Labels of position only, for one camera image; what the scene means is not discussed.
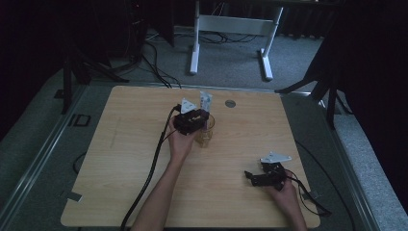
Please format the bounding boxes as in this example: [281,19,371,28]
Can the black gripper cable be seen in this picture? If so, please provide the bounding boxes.
[119,104,183,231]
[283,167,333,218]

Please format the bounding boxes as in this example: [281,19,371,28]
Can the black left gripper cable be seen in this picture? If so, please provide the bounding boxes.
[119,104,183,231]

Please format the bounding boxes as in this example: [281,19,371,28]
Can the purple and white toothpaste tube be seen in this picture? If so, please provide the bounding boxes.
[199,90,214,132]

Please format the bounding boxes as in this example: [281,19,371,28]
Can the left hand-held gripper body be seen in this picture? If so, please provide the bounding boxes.
[172,97,207,136]

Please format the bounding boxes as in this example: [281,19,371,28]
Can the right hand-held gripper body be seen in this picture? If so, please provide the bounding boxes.
[256,151,293,193]

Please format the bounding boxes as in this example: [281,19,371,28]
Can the grey tape piece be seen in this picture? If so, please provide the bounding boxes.
[59,191,84,203]

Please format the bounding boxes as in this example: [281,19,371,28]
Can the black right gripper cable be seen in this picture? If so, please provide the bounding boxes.
[283,167,333,218]

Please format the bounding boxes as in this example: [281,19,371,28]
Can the white desk frame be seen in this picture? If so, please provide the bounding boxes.
[189,0,285,82]

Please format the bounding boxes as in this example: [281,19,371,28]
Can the thin black floor cable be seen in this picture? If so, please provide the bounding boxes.
[293,140,356,231]

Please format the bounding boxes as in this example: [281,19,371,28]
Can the metal floor rail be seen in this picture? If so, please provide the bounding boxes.
[0,84,89,223]
[319,98,383,231]

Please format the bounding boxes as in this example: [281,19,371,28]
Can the black cable loop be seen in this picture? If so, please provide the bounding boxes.
[72,151,88,175]

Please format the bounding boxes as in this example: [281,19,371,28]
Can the black floor cables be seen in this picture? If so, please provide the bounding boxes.
[140,40,183,90]

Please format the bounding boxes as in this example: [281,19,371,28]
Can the clear amber plastic cup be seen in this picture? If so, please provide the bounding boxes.
[193,113,217,149]

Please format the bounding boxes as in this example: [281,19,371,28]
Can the person's left hand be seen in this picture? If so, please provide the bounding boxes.
[166,115,199,164]

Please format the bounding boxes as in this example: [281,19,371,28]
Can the person's right hand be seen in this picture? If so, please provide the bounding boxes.
[263,169,301,214]

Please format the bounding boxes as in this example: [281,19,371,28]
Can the black cables under desk frame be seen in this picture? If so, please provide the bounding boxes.
[197,30,259,45]

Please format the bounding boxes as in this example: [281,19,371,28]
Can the black tripod stand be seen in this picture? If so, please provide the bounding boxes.
[274,32,354,131]
[60,44,131,116]

